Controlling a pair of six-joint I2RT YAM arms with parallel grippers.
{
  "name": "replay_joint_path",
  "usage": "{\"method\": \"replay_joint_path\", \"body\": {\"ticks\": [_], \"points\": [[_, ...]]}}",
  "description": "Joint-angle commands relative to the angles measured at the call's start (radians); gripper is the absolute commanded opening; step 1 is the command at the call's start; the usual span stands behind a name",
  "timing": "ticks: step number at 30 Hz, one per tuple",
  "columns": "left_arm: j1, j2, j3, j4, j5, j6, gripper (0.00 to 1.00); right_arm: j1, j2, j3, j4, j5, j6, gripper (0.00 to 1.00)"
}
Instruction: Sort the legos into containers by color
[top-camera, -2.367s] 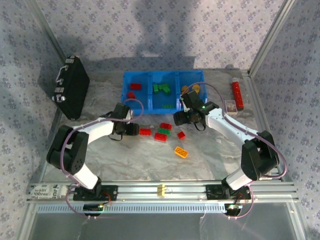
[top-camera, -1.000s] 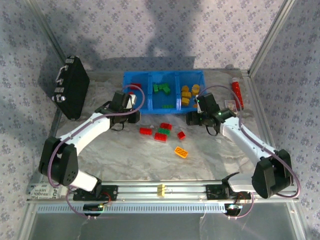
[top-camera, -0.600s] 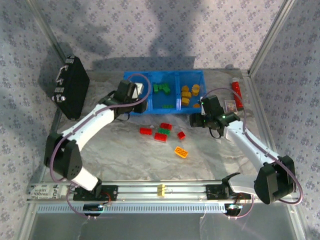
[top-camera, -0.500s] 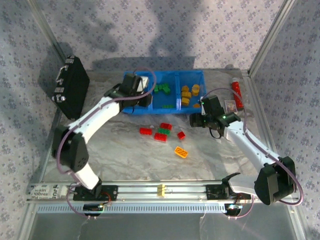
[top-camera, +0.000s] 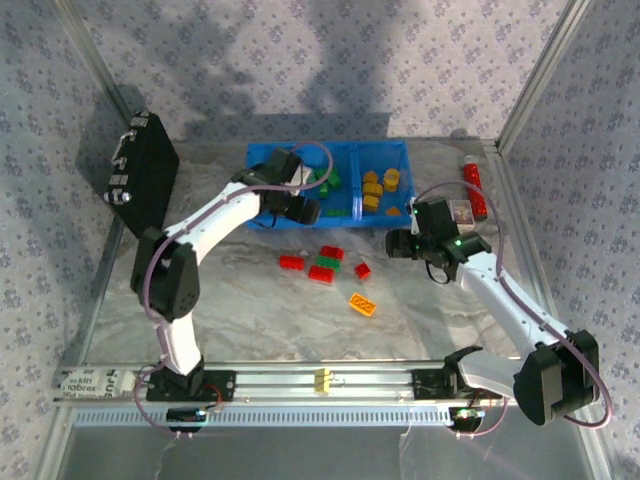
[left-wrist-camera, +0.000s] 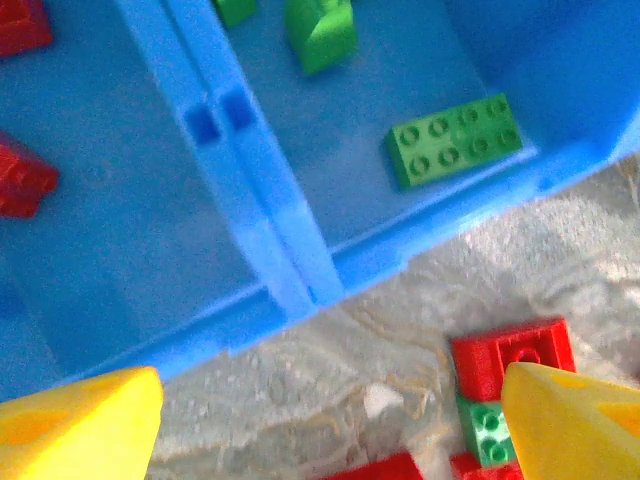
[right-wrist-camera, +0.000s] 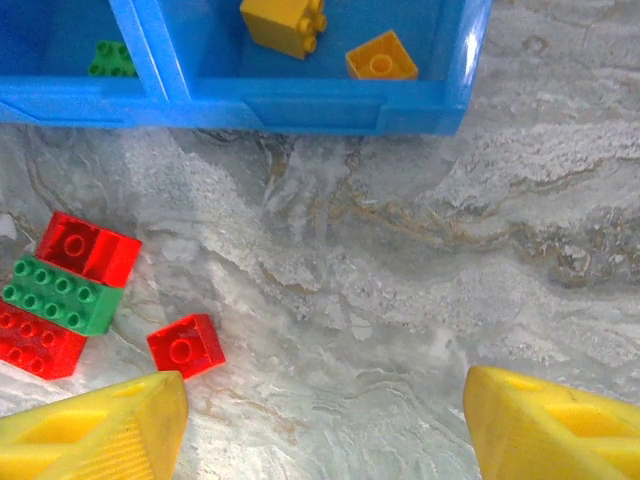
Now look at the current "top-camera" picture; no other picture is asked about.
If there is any yellow 2x4 lego brick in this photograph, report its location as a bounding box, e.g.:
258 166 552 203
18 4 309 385
348 291 378 318

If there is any small card box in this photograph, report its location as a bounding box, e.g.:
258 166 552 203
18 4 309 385
448 198 477 232

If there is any red glitter tube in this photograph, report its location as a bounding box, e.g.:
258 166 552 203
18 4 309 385
461 153 490 224

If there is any blue three-compartment plastic bin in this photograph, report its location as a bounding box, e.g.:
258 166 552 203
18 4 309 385
244 140 419 232

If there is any black hard carrying case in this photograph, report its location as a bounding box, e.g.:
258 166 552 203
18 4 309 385
102 112 181 240

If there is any small yellow block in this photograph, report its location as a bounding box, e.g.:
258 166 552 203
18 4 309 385
312 367 334 397

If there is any small black circuit board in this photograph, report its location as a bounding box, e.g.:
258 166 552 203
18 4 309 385
447 405 487 427
167 407 209 427

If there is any grey metal front panel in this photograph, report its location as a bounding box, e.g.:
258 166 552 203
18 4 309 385
54 424 601 480

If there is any white printed label sticker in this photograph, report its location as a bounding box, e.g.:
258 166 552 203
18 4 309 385
58 368 137 401

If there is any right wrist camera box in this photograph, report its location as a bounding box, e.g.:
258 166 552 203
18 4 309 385
410 196 460 237

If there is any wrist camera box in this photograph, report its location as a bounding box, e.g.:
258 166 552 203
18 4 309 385
259 147 307 192
410 196 460 237

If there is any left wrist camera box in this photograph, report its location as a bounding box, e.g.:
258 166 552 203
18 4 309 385
259 147 307 192

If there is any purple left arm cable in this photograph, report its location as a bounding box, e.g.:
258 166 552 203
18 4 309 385
132 141 335 441

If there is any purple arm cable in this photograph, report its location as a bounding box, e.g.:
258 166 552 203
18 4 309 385
132 141 335 441
412 180 615 441

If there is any aluminium table side rail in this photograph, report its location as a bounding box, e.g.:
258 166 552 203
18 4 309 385
482 139 571 351
59 214 126 374

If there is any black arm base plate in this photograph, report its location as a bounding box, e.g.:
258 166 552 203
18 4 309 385
412 367 504 401
144 367 237 404

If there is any aluminium mounting rail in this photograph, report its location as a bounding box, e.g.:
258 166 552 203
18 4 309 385
52 359 506 409

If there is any grey slotted cable duct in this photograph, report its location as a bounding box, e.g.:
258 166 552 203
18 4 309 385
73 403 454 427

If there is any aluminium frame post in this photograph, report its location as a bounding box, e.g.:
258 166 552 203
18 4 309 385
49 0 136 131
494 0 596 156

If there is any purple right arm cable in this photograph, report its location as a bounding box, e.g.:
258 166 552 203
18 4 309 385
412 180 615 441

